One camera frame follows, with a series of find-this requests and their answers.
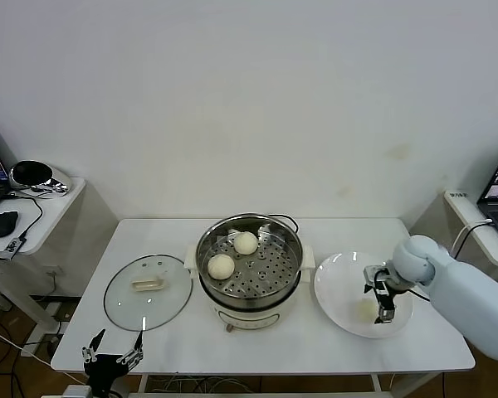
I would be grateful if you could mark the black computer mouse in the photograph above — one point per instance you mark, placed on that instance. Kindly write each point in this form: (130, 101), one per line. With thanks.
(2, 224)

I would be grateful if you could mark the white side table with mouse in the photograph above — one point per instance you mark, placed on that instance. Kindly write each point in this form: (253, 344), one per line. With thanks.
(62, 207)

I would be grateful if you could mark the white steamed baozi bun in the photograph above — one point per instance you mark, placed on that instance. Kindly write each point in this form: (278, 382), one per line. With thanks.
(364, 310)
(245, 244)
(221, 266)

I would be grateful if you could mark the round white plate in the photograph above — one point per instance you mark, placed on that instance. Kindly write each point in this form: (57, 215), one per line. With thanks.
(340, 286)

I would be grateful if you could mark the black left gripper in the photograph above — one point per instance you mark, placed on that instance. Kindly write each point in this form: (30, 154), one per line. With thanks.
(103, 368)

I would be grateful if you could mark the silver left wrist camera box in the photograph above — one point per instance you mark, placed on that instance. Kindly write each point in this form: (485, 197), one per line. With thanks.
(79, 392)

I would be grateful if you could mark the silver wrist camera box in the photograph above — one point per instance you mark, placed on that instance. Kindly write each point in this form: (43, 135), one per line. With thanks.
(374, 274)
(79, 392)

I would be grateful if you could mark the stainless steel steamer basket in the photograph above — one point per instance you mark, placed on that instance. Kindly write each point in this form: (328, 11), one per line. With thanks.
(278, 286)

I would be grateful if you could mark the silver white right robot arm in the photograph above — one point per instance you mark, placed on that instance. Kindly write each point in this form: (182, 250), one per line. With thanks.
(460, 290)

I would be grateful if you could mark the grey usb dongle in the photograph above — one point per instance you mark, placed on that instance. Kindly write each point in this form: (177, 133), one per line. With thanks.
(11, 248)

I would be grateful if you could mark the white electric cooker pot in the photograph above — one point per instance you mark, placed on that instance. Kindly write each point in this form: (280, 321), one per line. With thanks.
(249, 321)

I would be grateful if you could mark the white side table with label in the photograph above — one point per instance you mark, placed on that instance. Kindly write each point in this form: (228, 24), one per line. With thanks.
(465, 211)

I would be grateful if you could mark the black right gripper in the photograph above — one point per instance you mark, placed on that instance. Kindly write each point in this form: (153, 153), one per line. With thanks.
(385, 292)

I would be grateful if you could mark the round glass pot lid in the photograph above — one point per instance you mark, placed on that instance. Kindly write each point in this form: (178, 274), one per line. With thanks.
(157, 298)

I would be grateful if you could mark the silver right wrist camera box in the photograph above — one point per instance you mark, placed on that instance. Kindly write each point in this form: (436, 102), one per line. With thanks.
(374, 274)

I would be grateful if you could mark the white wall socket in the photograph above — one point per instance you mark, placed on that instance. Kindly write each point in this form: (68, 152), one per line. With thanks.
(54, 272)

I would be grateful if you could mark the chrome and black headset device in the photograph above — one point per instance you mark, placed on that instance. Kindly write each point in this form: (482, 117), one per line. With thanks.
(29, 172)

